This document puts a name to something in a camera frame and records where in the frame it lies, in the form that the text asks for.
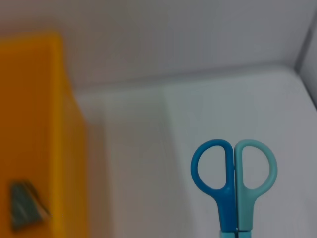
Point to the teal plastic wrapper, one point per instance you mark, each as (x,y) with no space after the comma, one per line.
(23,208)

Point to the blue scissors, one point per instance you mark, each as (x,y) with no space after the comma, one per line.
(227,205)

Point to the yellow plastic bin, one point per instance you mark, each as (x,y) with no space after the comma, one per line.
(37,111)

